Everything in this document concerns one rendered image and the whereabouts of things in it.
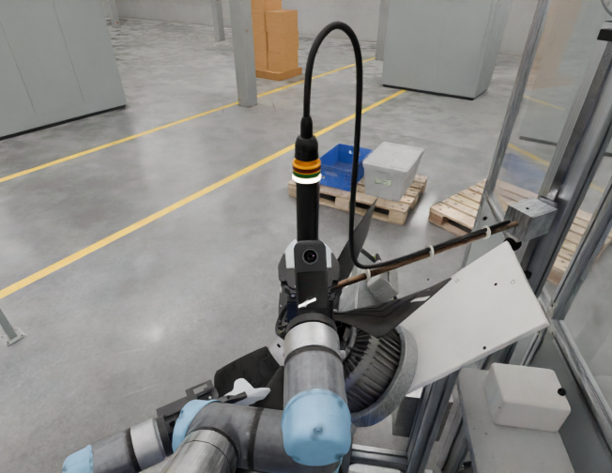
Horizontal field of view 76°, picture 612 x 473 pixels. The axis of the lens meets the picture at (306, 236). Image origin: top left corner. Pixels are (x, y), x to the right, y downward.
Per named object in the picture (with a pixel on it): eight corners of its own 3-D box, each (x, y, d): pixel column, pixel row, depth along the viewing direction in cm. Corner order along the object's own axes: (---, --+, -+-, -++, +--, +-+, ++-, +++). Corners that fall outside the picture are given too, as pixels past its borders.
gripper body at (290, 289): (286, 302, 67) (284, 361, 57) (284, 263, 62) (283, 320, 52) (330, 301, 67) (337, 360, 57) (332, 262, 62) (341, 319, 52)
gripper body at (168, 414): (213, 376, 78) (151, 403, 74) (227, 408, 72) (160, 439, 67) (220, 402, 82) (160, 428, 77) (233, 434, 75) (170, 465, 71)
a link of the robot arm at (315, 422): (282, 473, 44) (279, 433, 39) (283, 387, 53) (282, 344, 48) (351, 471, 44) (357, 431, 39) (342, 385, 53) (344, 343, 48)
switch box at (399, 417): (438, 442, 127) (453, 402, 114) (391, 435, 128) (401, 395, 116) (436, 416, 134) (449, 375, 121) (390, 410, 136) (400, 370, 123)
